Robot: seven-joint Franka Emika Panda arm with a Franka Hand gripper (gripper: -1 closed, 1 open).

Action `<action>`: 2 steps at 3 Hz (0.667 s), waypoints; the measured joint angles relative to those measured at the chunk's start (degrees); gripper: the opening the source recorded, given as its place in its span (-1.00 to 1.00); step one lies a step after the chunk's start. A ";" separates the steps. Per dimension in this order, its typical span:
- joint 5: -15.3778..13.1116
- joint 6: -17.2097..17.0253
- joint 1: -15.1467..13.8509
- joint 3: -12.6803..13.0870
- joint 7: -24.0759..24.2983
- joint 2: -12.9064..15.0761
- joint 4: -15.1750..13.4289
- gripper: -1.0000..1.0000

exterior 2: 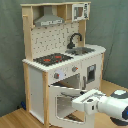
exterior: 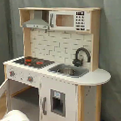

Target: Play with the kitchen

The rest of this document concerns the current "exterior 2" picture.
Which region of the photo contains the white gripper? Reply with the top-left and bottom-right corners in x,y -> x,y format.
72,89 -> 103,115

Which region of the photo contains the white oven door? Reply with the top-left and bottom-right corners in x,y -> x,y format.
49,85 -> 95,128

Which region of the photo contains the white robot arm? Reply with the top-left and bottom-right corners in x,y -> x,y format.
72,89 -> 128,126

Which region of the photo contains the wooden toy kitchen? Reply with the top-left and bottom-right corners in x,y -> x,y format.
22,2 -> 105,128

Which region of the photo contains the white cabinet door with dispenser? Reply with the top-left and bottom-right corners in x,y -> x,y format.
82,55 -> 102,90

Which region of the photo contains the right red oven knob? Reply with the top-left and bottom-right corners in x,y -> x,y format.
72,66 -> 78,72

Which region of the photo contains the red oven knob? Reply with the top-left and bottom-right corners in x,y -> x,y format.
72,66 -> 78,72
54,73 -> 60,79

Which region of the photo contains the left red oven knob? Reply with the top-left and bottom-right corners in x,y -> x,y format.
54,73 -> 60,79

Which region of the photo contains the grey toy sink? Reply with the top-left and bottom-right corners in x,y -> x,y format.
65,47 -> 95,55

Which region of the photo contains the black toy stovetop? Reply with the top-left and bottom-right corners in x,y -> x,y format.
34,53 -> 71,66

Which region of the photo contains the black toy faucet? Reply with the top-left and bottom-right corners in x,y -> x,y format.
67,33 -> 82,49

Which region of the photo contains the white toy microwave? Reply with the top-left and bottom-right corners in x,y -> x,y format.
72,3 -> 89,21

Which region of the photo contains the grey range hood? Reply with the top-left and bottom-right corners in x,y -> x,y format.
34,6 -> 64,27

